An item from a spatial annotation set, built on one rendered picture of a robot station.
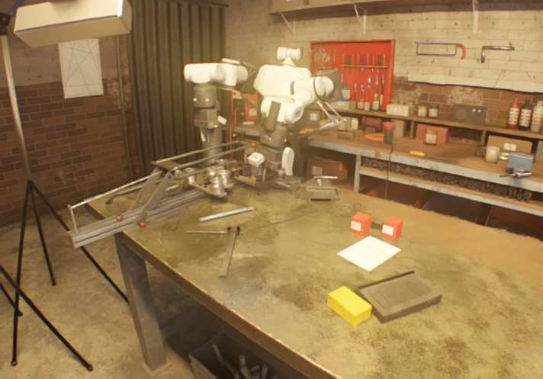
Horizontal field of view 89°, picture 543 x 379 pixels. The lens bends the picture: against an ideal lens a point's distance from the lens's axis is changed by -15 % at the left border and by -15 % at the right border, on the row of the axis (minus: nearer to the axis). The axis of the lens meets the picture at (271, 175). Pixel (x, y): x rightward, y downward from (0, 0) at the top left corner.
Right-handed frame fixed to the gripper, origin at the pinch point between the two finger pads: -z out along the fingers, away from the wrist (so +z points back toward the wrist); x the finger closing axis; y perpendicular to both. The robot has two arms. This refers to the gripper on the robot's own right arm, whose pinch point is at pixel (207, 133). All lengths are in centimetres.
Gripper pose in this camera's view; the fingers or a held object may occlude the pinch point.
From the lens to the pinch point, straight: 125.1
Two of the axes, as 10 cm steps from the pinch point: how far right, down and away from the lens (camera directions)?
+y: -6.7, 2.6, -6.9
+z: -0.2, -9.4, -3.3
